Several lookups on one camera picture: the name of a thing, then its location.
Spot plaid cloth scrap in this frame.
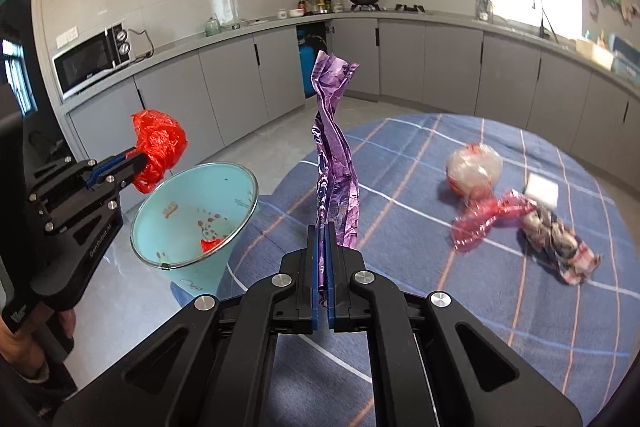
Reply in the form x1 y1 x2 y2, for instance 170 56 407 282
521 207 602 286

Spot utensil holder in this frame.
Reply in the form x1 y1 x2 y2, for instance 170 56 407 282
475 0 492 22

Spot blue water filter tank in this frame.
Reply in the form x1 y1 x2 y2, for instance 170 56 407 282
298 40 317 98

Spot white tissue pack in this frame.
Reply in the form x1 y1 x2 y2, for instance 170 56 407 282
524 172 560 210

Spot blue plaid tablecloth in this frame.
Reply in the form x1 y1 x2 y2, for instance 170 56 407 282
169 112 637 427

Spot pink transparent wrapper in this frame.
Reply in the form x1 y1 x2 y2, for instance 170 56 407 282
450 190 537 253

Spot green kettle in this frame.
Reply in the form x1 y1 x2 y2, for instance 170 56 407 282
205 16 221 37

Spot gas stove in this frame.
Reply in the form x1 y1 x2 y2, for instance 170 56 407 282
350 3 426 14

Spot blue bread box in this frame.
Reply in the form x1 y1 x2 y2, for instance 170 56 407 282
608 34 640 84

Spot light blue trash bin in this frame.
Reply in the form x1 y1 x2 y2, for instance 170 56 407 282
130 162 259 296

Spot grey lower cabinets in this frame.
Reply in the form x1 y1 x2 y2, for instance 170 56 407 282
60 13 640 193

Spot white red plastic bag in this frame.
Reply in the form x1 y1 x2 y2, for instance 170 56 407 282
446 143 503 200

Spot person's left hand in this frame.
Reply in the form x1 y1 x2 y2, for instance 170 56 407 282
0 305 77 379

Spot white microwave oven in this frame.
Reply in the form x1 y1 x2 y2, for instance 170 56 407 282
52 22 134 101

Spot purple foil wrapper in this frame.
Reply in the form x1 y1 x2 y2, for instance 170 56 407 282
309 50 362 308

